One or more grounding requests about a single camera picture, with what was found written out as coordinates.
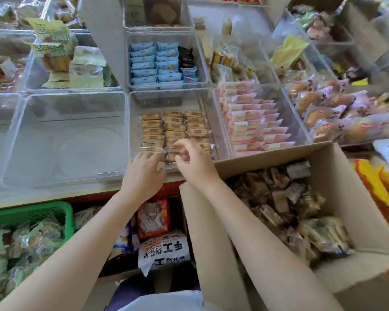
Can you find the person's right hand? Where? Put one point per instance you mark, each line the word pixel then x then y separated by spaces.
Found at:
pixel 197 165

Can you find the person's left hand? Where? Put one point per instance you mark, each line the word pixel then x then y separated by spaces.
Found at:
pixel 142 178

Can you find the person's left fingers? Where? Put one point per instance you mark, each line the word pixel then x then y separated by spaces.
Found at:
pixel 150 160

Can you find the person's right fingers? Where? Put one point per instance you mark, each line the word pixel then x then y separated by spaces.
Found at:
pixel 183 148

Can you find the single clear-wrapped biscuit packet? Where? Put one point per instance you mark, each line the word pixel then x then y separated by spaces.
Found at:
pixel 170 155

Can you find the person's left forearm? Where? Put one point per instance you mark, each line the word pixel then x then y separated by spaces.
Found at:
pixel 84 252

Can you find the person's right forearm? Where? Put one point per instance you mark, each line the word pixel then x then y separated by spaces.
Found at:
pixel 262 252

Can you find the rows of brown biscuit packets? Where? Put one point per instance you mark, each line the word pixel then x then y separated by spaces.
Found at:
pixel 175 126

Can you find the clear bin with brown biscuits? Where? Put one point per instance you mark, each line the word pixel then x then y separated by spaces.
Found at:
pixel 178 100

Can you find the red snack bag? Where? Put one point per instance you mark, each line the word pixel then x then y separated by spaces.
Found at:
pixel 153 218

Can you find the rows of pink snack packets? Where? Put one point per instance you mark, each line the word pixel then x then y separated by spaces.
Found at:
pixel 246 123

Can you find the blue white snack bag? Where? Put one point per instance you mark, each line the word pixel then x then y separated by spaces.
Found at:
pixel 124 241

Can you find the large empty clear bin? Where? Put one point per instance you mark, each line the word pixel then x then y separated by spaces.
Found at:
pixel 68 135

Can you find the rows of blue snack packets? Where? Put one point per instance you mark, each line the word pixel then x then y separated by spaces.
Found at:
pixel 154 64

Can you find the black snack packets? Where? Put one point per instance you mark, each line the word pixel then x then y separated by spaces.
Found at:
pixel 185 56

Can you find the white bag with black print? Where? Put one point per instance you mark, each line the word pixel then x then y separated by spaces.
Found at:
pixel 163 252

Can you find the pile of yellow cake packets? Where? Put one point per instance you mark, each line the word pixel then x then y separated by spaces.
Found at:
pixel 225 59

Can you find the brown cardboard box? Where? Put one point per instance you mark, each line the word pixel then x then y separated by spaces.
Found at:
pixel 214 242

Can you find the clear bin with pink packets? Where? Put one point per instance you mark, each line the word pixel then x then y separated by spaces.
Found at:
pixel 288 126

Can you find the clear bin with blue packets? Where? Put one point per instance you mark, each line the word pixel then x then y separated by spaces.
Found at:
pixel 162 37

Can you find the pile of green cake packets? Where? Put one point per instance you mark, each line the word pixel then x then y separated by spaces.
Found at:
pixel 84 67

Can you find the clear bin with yellow cakes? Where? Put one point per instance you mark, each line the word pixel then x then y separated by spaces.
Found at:
pixel 256 61

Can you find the pile of clear-wrapped brown snacks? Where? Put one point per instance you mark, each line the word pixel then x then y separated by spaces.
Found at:
pixel 285 204

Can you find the clear bin with bread packets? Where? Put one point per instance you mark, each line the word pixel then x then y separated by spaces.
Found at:
pixel 311 140

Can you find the green plastic basket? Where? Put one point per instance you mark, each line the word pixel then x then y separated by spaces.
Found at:
pixel 29 213

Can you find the clear bin with dark cookies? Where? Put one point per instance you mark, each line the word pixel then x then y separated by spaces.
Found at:
pixel 158 12

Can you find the person's grey purple clothing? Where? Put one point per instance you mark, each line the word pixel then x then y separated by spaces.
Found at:
pixel 155 299

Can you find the yellow green plastic bag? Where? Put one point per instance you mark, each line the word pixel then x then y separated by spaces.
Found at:
pixel 288 50

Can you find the clear bin with green packets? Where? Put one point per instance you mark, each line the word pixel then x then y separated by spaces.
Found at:
pixel 35 71

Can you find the pile of pink bread packets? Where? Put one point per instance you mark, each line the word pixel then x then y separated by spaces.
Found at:
pixel 337 116

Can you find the pile of green white packets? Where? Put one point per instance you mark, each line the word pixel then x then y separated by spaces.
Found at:
pixel 16 252

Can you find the clear bin with mixed packets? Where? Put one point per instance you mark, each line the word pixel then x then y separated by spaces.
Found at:
pixel 3 67

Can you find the yellow red snack bags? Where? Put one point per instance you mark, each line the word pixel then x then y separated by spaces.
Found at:
pixel 381 187

